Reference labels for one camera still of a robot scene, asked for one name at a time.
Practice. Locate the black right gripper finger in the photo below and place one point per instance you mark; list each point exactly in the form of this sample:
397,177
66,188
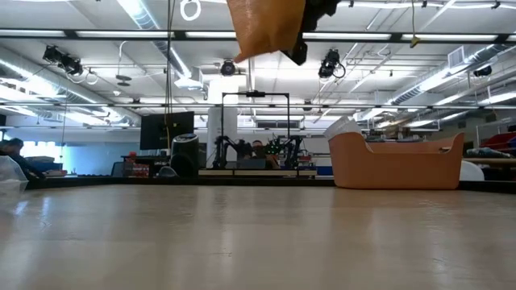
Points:
301,54

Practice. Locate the orange elastic bandage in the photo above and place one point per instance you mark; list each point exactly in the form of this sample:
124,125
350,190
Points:
266,28

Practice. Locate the orange plastic bin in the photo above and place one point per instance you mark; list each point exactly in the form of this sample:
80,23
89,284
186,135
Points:
395,169

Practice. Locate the clear plastic zip bag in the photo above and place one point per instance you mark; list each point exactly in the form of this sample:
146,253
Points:
12,177

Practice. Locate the black background robot arm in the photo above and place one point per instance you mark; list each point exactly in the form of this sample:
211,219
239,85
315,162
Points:
292,149
219,151

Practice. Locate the white item in basket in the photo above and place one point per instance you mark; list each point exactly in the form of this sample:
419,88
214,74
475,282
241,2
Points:
342,127

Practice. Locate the yellow hanging tag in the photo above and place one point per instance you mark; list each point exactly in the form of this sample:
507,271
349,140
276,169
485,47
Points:
414,41

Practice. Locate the person behind robot station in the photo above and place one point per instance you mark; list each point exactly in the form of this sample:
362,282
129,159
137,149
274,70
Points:
258,150

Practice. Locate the wooden background station table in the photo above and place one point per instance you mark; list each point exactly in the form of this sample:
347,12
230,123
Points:
262,172

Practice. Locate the black monitor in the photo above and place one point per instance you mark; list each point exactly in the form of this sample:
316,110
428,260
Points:
155,131

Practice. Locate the white moulded foam seat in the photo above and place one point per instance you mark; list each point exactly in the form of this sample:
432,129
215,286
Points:
471,171

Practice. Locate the red storage bin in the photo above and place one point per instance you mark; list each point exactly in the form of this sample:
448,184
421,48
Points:
500,141

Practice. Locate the wooden background workbench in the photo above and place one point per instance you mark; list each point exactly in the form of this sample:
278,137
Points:
496,161

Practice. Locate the black overhead light beam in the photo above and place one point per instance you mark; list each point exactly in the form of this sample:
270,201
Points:
72,34

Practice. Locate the person at window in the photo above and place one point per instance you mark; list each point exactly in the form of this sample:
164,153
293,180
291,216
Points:
18,161

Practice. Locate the black overhead camera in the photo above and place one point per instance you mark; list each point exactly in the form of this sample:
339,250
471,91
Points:
227,68

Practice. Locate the black aluminium table frame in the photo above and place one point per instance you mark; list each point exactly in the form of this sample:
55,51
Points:
161,182

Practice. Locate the black ceiling camera pair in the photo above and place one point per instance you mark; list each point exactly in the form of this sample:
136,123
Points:
64,60

